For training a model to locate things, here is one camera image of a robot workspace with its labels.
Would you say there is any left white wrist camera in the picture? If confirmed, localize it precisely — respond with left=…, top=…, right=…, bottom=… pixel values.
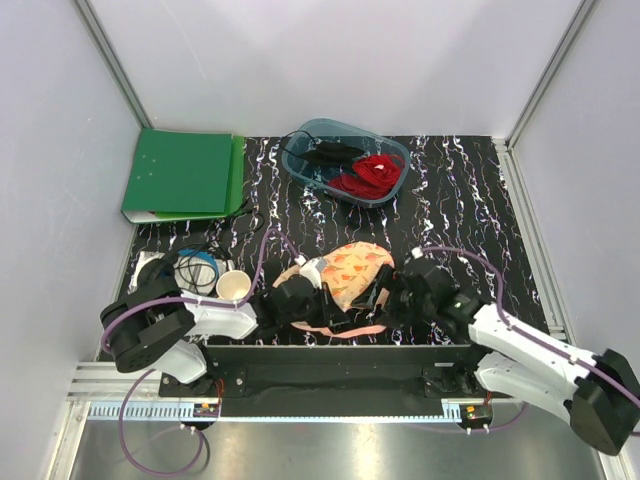
left=295, top=255, right=327, bottom=289

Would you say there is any black bra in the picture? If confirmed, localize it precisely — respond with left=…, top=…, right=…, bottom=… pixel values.
left=279, top=130, right=365, bottom=166

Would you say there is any pink floral mesh laundry bag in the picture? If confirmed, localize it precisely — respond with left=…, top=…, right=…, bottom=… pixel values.
left=292, top=241, right=394, bottom=339

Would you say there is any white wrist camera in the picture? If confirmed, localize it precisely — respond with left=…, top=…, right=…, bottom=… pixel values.
left=295, top=255, right=327, bottom=289
left=409, top=247, right=428, bottom=261

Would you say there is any green ring binder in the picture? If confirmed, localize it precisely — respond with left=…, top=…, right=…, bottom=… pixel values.
left=121, top=129, right=245, bottom=224

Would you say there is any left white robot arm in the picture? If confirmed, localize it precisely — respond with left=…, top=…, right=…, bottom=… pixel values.
left=100, top=274, right=350, bottom=396

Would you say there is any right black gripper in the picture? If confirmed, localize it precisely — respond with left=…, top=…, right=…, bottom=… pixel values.
left=351, top=263, right=434, bottom=333

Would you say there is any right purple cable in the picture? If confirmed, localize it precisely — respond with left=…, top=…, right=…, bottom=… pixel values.
left=414, top=245, right=640, bottom=436

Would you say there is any blue translucent plastic bin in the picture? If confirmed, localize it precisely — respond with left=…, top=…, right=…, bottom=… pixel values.
left=279, top=118, right=411, bottom=208

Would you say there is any red bra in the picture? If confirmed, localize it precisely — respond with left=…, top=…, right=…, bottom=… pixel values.
left=329, top=154, right=405, bottom=200

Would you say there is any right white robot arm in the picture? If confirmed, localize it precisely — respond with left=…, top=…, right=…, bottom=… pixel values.
left=352, top=257, right=639, bottom=456

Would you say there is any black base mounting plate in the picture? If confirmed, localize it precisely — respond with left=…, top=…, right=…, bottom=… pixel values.
left=159, top=345, right=487, bottom=422

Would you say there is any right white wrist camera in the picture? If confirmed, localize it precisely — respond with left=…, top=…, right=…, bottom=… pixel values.
left=409, top=247, right=428, bottom=261

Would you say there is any yellow mug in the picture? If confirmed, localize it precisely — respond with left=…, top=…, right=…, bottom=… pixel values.
left=215, top=270, right=252, bottom=301

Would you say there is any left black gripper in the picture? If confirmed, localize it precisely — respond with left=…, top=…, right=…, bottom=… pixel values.
left=279, top=282, right=349, bottom=328

